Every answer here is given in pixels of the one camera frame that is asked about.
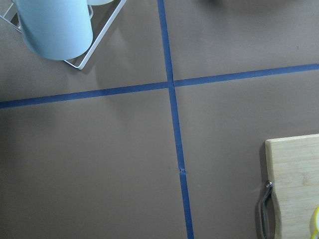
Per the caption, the light blue cup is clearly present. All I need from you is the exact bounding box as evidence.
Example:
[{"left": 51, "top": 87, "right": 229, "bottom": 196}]
[{"left": 15, "top": 0, "right": 93, "bottom": 60}]

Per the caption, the wooden cutting board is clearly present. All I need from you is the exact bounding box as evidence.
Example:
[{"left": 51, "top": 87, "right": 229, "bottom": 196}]
[{"left": 261, "top": 134, "right": 319, "bottom": 239}]

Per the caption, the yellow lemon slice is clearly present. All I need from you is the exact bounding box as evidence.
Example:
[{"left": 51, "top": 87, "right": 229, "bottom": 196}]
[{"left": 311, "top": 207, "right": 319, "bottom": 239}]

